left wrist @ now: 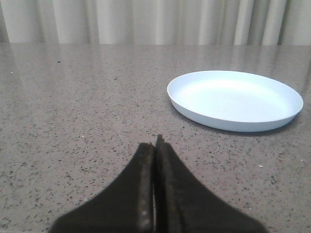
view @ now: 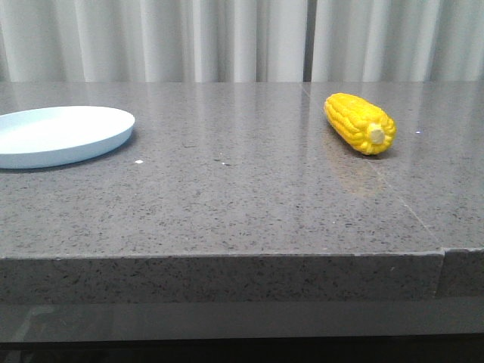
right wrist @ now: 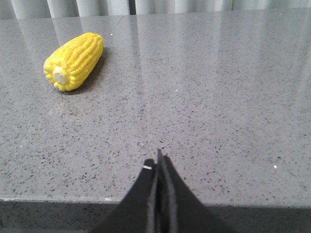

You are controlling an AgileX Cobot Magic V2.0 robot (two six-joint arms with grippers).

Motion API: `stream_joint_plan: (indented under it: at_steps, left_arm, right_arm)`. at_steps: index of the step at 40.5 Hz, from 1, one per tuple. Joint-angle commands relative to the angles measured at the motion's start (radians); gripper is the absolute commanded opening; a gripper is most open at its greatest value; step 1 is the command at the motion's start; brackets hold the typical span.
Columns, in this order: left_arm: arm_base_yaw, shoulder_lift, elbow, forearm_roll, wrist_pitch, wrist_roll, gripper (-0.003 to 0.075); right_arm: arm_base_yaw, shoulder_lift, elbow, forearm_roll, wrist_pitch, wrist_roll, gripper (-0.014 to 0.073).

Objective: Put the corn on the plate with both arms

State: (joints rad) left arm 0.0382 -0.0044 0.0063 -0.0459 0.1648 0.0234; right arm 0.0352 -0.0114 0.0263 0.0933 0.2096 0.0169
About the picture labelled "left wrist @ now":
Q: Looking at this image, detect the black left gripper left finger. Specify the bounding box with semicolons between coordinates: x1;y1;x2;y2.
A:
50;143;155;233

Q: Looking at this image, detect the light blue round plate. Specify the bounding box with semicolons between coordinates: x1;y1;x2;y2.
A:
167;70;304;132

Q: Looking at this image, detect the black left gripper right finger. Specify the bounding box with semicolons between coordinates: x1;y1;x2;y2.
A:
154;134;243;233

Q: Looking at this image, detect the white pleated curtain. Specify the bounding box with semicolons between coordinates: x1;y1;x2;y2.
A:
0;0;311;45

